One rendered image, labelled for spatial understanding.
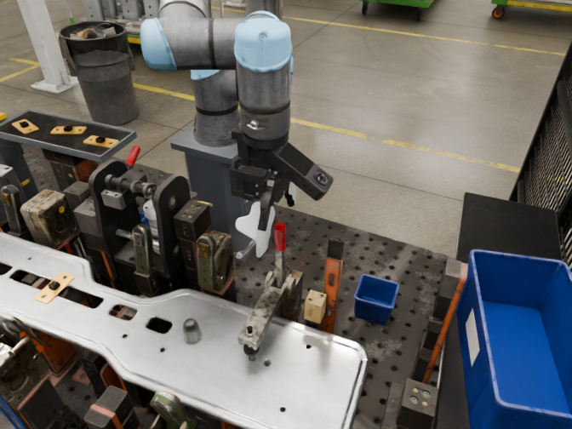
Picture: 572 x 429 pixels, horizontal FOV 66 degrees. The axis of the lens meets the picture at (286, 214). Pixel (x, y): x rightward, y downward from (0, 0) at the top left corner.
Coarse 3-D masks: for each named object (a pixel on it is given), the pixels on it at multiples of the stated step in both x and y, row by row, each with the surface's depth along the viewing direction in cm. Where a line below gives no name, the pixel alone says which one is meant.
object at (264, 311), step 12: (288, 276) 87; (276, 288) 85; (264, 300) 82; (276, 300) 82; (252, 312) 80; (264, 312) 80; (252, 324) 78; (264, 324) 78; (240, 336) 76; (252, 336) 76; (252, 348) 79
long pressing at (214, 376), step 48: (0, 240) 106; (0, 288) 95; (96, 288) 94; (96, 336) 85; (144, 336) 85; (288, 336) 85; (336, 336) 84; (144, 384) 78; (192, 384) 77; (240, 384) 77; (288, 384) 77; (336, 384) 77
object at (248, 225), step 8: (256, 208) 72; (272, 208) 71; (248, 216) 72; (256, 216) 72; (272, 216) 72; (240, 224) 73; (248, 224) 72; (256, 224) 72; (248, 232) 72; (256, 232) 72; (264, 232) 71; (256, 240) 72; (264, 240) 71; (256, 248) 72; (264, 248) 73; (256, 256) 74
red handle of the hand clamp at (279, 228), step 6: (276, 228) 78; (282, 228) 78; (276, 234) 78; (282, 234) 78; (276, 240) 79; (282, 240) 79; (276, 246) 80; (282, 246) 80; (276, 252) 82; (282, 252) 81; (276, 258) 83; (282, 258) 82; (276, 264) 84; (282, 264) 83; (276, 270) 85; (282, 270) 84; (276, 276) 86; (282, 276) 85; (276, 282) 87; (282, 282) 86
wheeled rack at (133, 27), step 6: (66, 0) 465; (222, 0) 409; (66, 6) 468; (222, 6) 411; (222, 12) 414; (72, 18) 476; (84, 18) 490; (108, 18) 501; (120, 18) 501; (144, 18) 494; (120, 24) 494; (126, 24) 472; (132, 24) 493; (138, 24) 490; (132, 30) 470; (138, 30) 468; (132, 36) 463; (138, 36) 463; (132, 42) 464; (138, 42) 461
